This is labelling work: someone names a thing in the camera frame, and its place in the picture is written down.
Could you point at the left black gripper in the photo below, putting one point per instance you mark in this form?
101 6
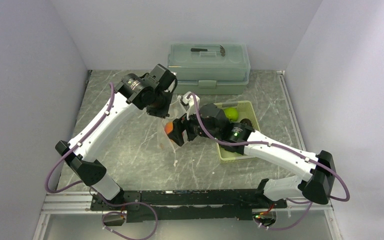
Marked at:
163 112

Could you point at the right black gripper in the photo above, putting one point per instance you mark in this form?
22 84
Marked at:
179 125

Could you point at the orange peach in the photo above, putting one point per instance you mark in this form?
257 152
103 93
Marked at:
169 128

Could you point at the clear dotted zip bag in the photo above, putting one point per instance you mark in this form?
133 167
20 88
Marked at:
175 111

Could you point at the green apple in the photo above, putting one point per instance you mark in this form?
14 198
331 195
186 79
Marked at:
231 113

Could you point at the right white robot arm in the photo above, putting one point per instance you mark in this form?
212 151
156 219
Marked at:
312 178

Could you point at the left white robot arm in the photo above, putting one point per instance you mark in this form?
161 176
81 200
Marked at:
80 153

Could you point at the green plastic toolbox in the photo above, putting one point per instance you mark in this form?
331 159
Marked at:
215 68

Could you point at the dark brown fruit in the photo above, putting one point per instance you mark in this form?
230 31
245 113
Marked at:
246 124

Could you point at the pale green perforated basket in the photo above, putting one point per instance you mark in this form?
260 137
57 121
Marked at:
245 111

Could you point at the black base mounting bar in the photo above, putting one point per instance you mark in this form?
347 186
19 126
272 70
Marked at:
239 204

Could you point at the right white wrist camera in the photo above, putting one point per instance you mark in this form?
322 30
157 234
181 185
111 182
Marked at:
188 104

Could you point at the aluminium rail frame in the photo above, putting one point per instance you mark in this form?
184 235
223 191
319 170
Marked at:
67 216

